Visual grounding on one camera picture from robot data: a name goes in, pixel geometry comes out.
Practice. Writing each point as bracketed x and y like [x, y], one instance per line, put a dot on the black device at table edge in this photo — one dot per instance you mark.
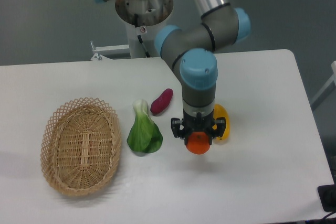
[327, 197]

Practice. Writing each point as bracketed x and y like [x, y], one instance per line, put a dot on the purple sweet potato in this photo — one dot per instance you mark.
[162, 102]

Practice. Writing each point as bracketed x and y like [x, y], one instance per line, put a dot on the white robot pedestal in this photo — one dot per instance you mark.
[143, 19]

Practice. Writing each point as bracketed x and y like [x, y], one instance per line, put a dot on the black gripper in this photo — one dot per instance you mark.
[198, 122]

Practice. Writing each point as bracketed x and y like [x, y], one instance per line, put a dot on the orange fruit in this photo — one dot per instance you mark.
[198, 143]

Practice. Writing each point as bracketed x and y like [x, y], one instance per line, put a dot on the green bok choy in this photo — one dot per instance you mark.
[144, 136]

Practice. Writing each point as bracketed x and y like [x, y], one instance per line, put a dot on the woven wicker basket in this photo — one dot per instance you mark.
[81, 147]

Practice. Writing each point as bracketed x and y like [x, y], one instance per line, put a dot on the white frame at right edge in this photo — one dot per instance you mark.
[327, 88]

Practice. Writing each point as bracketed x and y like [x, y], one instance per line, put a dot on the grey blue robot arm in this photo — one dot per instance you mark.
[188, 53]

